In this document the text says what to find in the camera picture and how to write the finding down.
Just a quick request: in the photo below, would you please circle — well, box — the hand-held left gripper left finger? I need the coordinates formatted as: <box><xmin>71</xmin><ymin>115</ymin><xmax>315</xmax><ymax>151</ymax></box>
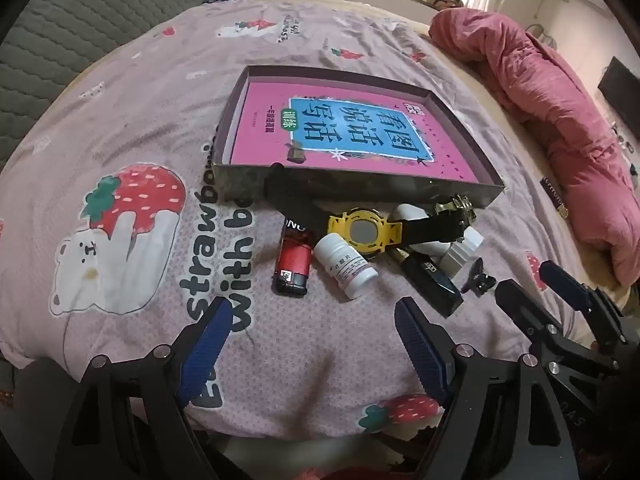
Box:
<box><xmin>65</xmin><ymin>296</ymin><xmax>236</xmax><ymax>480</ymax></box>

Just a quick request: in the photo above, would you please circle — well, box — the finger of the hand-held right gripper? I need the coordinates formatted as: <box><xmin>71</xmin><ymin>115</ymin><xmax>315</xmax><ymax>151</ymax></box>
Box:
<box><xmin>539</xmin><ymin>260</ymin><xmax>640</xmax><ymax>361</ymax></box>
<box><xmin>494</xmin><ymin>279</ymin><xmax>576</xmax><ymax>377</ymax></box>

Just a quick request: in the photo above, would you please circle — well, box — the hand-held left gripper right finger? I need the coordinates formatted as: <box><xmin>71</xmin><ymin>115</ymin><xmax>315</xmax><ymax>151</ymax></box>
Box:
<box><xmin>394</xmin><ymin>297</ymin><xmax>591</xmax><ymax>480</ymax></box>

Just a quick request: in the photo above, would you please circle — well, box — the black hair clip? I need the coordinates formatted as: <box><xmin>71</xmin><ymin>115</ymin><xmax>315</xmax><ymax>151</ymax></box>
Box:
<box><xmin>460</xmin><ymin>258</ymin><xmax>497</xmax><ymax>297</ymax></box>

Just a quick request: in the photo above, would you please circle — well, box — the black tube with gold trim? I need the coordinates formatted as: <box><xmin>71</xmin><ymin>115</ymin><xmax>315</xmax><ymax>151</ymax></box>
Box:
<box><xmin>390</xmin><ymin>246</ymin><xmax>463</xmax><ymax>317</ymax></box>

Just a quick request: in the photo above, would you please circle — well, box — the small white bottle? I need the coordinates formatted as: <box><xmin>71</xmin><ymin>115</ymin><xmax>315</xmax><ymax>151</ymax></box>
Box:
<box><xmin>442</xmin><ymin>226</ymin><xmax>484</xmax><ymax>275</ymax></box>

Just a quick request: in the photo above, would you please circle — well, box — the white pill bottle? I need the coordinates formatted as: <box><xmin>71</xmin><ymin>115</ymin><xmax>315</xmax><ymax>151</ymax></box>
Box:
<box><xmin>313</xmin><ymin>234</ymin><xmax>379</xmax><ymax>301</ymax></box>

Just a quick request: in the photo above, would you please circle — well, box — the red lighter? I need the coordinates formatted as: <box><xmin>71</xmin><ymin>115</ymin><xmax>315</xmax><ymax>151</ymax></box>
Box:
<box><xmin>274</xmin><ymin>215</ymin><xmax>313</xmax><ymax>297</ymax></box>

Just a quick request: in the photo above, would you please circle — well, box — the yellow watch with black strap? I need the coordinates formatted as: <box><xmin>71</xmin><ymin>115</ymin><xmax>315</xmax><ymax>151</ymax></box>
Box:
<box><xmin>264</xmin><ymin>162</ymin><xmax>476</xmax><ymax>261</ymax></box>

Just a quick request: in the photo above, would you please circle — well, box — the white earbuds case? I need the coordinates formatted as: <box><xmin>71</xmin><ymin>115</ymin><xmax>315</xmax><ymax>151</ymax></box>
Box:
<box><xmin>394</xmin><ymin>203</ymin><xmax>451</xmax><ymax>257</ymax></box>

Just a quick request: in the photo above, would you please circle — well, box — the shallow cardboard box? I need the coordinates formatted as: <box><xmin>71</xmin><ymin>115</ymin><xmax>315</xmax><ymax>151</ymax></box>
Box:
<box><xmin>211</xmin><ymin>64</ymin><xmax>506</xmax><ymax>211</ymax></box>

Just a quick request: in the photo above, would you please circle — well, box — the small dark card packet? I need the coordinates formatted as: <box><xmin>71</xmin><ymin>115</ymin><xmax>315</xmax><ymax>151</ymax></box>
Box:
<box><xmin>540</xmin><ymin>175</ymin><xmax>572</xmax><ymax>220</ymax></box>

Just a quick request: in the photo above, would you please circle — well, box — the pink quilt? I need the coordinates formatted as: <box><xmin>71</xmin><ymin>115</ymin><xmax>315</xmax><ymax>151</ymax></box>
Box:
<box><xmin>428</xmin><ymin>9</ymin><xmax>640</xmax><ymax>288</ymax></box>

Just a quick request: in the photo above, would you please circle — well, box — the black television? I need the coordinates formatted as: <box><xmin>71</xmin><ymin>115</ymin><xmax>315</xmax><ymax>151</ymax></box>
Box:
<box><xmin>597</xmin><ymin>56</ymin><xmax>640</xmax><ymax>128</ymax></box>

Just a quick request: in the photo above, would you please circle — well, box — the pink and blue book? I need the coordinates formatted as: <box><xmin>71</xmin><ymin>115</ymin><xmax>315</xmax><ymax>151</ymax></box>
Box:
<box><xmin>230</xmin><ymin>80</ymin><xmax>478</xmax><ymax>181</ymax></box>

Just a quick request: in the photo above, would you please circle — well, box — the grey quilted headboard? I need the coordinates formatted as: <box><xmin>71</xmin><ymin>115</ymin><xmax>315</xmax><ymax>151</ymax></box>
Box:
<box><xmin>0</xmin><ymin>0</ymin><xmax>236</xmax><ymax>161</ymax></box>

